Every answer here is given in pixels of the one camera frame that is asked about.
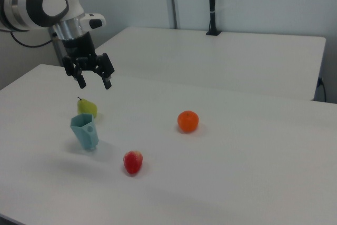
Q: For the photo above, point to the green toy pear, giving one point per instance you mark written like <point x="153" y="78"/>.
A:
<point x="88" y="107"/>

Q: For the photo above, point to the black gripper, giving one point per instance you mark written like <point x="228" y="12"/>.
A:
<point x="79" y="47"/>

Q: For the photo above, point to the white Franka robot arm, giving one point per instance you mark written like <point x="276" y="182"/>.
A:
<point x="44" y="1"/>

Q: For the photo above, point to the red toy strawberry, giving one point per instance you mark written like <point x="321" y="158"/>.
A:
<point x="133" y="162"/>

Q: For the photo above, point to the orange toy mandarin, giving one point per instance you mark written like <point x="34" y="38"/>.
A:
<point x="188" y="121"/>

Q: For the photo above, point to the light blue plastic mug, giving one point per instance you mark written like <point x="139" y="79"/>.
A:
<point x="85" y="132"/>

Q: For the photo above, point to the black pole with base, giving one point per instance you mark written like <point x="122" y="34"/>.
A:
<point x="212" y="3"/>

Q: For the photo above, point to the white side table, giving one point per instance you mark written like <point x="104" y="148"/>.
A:
<point x="210" y="59"/>

